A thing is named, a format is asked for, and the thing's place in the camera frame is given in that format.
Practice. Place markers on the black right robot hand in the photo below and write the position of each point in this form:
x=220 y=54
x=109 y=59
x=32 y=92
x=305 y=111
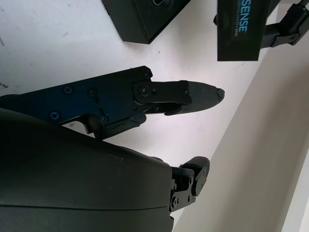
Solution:
x=72 y=181

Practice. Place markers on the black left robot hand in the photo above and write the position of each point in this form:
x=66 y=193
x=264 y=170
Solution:
x=287 y=26

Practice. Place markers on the black RealSense box lid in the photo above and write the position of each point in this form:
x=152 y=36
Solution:
x=239 y=41

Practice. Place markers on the black box base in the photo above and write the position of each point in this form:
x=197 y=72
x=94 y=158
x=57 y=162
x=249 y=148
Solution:
x=137 y=24

